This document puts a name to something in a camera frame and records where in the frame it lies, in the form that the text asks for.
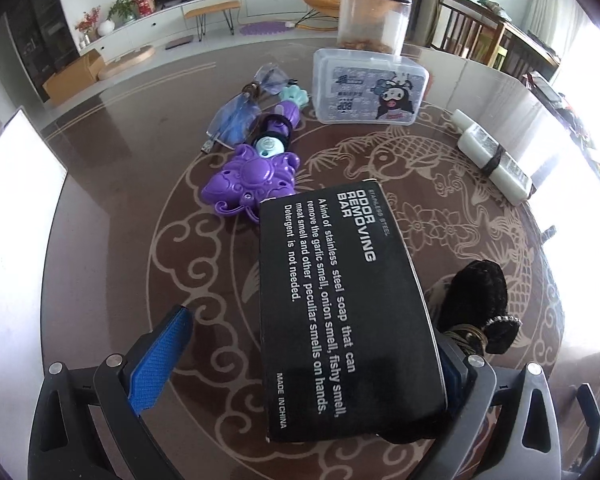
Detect white television cabinet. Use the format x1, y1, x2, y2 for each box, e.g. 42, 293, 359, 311
77, 0, 342, 64

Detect purple floor mat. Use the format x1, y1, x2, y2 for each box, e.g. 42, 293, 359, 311
239, 20, 289, 36

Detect white board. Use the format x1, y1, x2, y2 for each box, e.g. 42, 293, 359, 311
0, 106, 69, 312

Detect pile of small clutter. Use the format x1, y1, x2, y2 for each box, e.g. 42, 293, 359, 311
524, 70, 600, 188

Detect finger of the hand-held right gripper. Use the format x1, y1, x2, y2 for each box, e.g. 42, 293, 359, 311
574, 382, 600, 467

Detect clear blue plastic packet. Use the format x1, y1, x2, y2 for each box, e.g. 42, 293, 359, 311
201, 62, 299, 156

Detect brown hair tie bundle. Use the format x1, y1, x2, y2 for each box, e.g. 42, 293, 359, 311
444, 324, 489, 357

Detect clear cartoon print case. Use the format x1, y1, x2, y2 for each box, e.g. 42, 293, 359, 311
312, 48, 430, 126

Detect dark wooden chair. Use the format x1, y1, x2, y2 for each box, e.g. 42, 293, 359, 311
429, 0, 507, 69

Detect dark display cabinet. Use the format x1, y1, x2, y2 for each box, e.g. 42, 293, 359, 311
4, 0, 82, 62

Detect wooden bench black legs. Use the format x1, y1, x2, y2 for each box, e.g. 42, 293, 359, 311
183, 0, 242, 41

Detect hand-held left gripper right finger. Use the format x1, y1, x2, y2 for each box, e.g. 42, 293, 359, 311
430, 335, 564, 480

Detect brown cardboard box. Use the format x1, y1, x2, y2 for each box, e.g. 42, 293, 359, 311
42, 49, 106, 101

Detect leafy green houseplant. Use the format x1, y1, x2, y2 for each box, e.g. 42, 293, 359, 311
107, 0, 139, 24

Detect black velvet scrunchie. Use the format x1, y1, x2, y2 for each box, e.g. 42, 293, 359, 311
380, 259, 524, 444

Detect purple butterfly toy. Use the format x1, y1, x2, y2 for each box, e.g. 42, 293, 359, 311
201, 100, 304, 224

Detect red flower bouquet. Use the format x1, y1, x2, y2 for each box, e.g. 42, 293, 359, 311
74, 7, 104, 49

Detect white packet black band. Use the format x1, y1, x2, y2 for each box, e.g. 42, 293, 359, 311
452, 109, 536, 207

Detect clear jar black lid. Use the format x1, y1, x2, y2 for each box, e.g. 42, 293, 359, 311
337, 0, 414, 56

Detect teal flower toy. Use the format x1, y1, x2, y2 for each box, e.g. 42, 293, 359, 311
278, 84, 311, 110

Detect black cardboard box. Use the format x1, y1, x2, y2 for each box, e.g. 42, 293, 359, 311
257, 178, 449, 445

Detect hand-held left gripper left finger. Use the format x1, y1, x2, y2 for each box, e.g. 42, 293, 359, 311
30, 305, 194, 480

